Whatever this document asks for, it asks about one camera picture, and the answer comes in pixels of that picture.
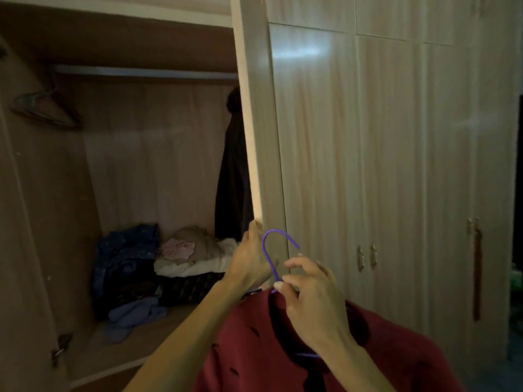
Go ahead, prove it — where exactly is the person's right hand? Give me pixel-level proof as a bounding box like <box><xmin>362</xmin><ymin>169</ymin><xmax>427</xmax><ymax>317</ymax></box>
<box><xmin>272</xmin><ymin>256</ymin><xmax>357</xmax><ymax>358</ymax></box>

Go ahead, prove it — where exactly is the person's left hand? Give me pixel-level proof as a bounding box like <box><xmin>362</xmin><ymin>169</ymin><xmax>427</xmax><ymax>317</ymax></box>
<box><xmin>222</xmin><ymin>219</ymin><xmax>279</xmax><ymax>297</ymax></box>

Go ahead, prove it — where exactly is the purple wire hanger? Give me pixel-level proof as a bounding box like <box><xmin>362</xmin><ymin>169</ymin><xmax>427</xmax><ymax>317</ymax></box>
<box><xmin>261</xmin><ymin>229</ymin><xmax>324</xmax><ymax>360</ymax></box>

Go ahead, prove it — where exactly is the red fuzzy cardigan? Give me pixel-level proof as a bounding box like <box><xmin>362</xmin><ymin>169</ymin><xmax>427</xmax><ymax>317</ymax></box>
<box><xmin>194</xmin><ymin>289</ymin><xmax>466</xmax><ymax>392</ymax></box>

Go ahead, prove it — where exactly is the light wooden wardrobe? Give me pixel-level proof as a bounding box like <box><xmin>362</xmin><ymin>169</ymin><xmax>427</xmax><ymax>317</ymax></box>
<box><xmin>0</xmin><ymin>0</ymin><xmax>522</xmax><ymax>392</ymax></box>

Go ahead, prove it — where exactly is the person's left forearm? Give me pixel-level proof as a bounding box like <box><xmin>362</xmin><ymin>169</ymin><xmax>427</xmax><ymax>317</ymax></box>
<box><xmin>124</xmin><ymin>279</ymin><xmax>246</xmax><ymax>392</ymax></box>

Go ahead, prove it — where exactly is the beige folded garment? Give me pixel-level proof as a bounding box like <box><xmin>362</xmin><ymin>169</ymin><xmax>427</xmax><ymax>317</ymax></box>
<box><xmin>171</xmin><ymin>225</ymin><xmax>226</xmax><ymax>262</ymax></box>

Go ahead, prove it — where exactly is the white folded garment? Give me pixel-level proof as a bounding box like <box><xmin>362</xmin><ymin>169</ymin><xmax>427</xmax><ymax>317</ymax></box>
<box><xmin>154</xmin><ymin>238</ymin><xmax>241</xmax><ymax>278</ymax></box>

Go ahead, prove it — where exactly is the black patterned folded garment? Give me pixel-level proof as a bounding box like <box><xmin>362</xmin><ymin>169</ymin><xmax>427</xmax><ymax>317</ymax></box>
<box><xmin>157</xmin><ymin>272</ymin><xmax>226</xmax><ymax>308</ymax></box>

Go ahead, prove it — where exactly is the pink folded garment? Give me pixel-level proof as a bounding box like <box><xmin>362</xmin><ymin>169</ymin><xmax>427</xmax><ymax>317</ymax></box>
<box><xmin>159</xmin><ymin>238</ymin><xmax>196</xmax><ymax>261</ymax></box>

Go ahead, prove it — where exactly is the dark hanging coat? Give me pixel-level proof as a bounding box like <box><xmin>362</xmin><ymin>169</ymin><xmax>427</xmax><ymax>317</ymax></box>
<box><xmin>214</xmin><ymin>85</ymin><xmax>254</xmax><ymax>242</ymax></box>

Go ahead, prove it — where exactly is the lilac blue crumpled garment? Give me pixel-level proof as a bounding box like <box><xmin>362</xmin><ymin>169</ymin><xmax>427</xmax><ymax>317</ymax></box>
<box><xmin>107</xmin><ymin>297</ymin><xmax>169</xmax><ymax>344</ymax></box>

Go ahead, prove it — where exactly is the dark blue crumpled garment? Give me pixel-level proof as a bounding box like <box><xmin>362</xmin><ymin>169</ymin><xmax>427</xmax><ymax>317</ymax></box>
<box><xmin>91</xmin><ymin>223</ymin><xmax>161</xmax><ymax>320</ymax></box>

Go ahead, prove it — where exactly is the black door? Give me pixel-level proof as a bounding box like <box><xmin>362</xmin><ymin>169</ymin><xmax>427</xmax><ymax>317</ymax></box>
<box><xmin>513</xmin><ymin>93</ymin><xmax>523</xmax><ymax>270</ymax></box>

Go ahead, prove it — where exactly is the dark red hanging strap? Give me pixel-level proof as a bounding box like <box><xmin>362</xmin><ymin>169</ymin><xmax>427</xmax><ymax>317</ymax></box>
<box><xmin>472</xmin><ymin>228</ymin><xmax>483</xmax><ymax>322</ymax></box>

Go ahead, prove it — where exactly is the grey metal wardrobe rail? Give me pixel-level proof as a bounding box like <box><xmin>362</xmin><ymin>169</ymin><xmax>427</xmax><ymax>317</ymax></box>
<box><xmin>55</xmin><ymin>64</ymin><xmax>240</xmax><ymax>81</ymax></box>

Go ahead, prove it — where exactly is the bundle of coloured wire hangers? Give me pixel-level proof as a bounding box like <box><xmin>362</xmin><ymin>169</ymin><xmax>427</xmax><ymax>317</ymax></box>
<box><xmin>11</xmin><ymin>88</ymin><xmax>83</xmax><ymax>131</ymax></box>

